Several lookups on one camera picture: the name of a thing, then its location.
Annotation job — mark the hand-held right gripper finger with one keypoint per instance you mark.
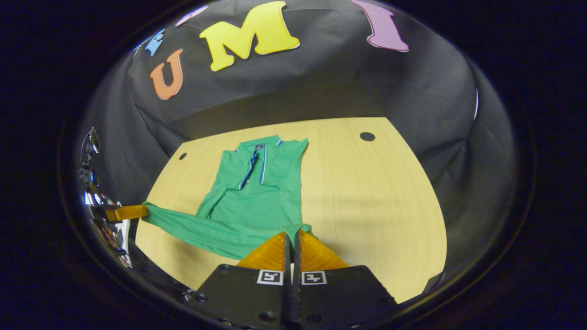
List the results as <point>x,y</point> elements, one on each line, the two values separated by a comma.
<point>296,298</point>
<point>287,298</point>

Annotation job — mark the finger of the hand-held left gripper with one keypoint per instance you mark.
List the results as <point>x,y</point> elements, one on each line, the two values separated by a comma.
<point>126,213</point>

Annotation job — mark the green T-shirt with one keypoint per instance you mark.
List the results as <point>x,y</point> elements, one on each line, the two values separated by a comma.
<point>257,201</point>

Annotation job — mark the dark equipment clutter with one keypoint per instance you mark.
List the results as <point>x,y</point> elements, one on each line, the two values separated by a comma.
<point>91,174</point>

